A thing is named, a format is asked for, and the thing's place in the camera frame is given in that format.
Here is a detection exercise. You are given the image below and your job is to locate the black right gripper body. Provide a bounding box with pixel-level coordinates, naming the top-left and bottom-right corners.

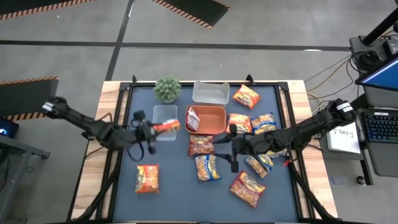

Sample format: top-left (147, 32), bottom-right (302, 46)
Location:
top-left (228, 123), bottom-right (271, 174)

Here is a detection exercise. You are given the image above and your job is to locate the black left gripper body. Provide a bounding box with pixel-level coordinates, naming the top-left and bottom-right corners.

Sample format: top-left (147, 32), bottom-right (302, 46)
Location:
top-left (132, 109), bottom-right (158, 156)

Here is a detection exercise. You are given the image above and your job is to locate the orange Maruchan noodle pack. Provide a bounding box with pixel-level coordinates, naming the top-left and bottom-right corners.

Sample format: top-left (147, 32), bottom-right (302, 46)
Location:
top-left (232, 83), bottom-right (261, 110)
top-left (135, 164), bottom-right (160, 195)
top-left (226, 113), bottom-right (253, 135)
top-left (154, 118), bottom-right (182, 134)

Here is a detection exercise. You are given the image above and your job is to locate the blue Maruchan noodle pack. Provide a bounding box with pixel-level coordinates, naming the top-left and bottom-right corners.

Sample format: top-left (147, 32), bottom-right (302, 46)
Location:
top-left (266, 148), bottom-right (289, 159)
top-left (244, 154), bottom-right (274, 179)
top-left (250, 112), bottom-right (277, 135)
top-left (195, 154), bottom-right (222, 182)

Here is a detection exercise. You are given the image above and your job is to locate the red Maruchan noodle pack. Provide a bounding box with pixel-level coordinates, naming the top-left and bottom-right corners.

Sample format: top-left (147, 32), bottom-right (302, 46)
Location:
top-left (188, 134), bottom-right (215, 156)
top-left (185, 106), bottom-right (201, 133)
top-left (229, 170), bottom-right (267, 209)

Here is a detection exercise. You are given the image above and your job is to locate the clear plastic bin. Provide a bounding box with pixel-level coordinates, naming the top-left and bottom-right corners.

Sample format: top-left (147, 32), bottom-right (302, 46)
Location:
top-left (152, 105), bottom-right (178, 142)

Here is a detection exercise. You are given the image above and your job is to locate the orange plastic bin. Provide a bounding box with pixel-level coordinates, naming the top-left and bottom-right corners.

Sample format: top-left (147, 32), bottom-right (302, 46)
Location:
top-left (185, 105), bottom-right (228, 135)

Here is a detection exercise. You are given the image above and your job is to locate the green artificial potted plant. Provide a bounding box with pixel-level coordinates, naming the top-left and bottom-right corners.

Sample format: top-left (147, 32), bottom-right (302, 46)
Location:
top-left (152, 75), bottom-right (182, 104)

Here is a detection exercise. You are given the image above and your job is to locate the white plastic bin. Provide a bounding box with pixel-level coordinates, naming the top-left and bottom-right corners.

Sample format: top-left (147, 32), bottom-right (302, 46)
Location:
top-left (192, 80), bottom-right (231, 105)

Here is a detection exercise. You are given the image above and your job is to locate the blue-grey table mat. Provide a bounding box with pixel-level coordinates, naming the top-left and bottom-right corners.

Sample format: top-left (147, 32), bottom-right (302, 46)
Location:
top-left (112, 84), bottom-right (299, 223)

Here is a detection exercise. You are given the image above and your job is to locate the white paper sheet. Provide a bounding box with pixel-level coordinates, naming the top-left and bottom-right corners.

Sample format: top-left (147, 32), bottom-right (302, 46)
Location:
top-left (326, 124), bottom-right (361, 155)

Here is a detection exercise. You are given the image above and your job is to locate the clear cup on floor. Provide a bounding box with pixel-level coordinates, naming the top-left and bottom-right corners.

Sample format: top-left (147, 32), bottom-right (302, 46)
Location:
top-left (329, 174), bottom-right (344, 187)

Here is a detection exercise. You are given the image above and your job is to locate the black hazard-striped floor mat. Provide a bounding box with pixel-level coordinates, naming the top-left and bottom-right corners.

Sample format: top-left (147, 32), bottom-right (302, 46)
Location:
top-left (0, 0), bottom-right (94, 21)
top-left (0, 75), bottom-right (60, 122)
top-left (151, 0), bottom-right (231, 30)

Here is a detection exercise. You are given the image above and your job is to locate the grey metal desk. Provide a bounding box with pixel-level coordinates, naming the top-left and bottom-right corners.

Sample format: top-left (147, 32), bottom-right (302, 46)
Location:
top-left (0, 133), bottom-right (52, 223)

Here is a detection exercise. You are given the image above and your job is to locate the black backlit keyboard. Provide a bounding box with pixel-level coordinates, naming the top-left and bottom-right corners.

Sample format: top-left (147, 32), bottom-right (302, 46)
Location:
top-left (363, 111), bottom-right (398, 144)

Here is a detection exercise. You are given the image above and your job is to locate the black device with blue light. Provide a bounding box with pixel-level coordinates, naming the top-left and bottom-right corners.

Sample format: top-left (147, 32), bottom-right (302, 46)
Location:
top-left (0, 116), bottom-right (20, 139)

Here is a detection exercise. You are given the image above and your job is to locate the side desk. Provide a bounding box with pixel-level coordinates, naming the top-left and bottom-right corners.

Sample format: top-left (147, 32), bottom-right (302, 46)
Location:
top-left (320, 83), bottom-right (398, 178)

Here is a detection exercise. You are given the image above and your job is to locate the computer monitor with blue screen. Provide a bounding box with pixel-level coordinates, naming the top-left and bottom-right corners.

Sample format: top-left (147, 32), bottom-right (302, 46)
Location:
top-left (356, 57), bottom-right (398, 93)

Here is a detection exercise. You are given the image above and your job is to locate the black stand pole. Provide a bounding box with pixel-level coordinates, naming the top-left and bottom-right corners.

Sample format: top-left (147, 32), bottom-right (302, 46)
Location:
top-left (362, 7), bottom-right (398, 46)

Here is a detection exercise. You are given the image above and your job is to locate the black metal table frame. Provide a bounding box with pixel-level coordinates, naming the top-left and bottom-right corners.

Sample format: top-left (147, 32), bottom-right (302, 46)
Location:
top-left (67, 73), bottom-right (340, 224)

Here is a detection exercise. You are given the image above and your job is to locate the coiled black cable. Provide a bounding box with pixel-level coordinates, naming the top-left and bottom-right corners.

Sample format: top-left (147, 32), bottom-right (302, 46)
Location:
top-left (354, 49), bottom-right (379, 72)

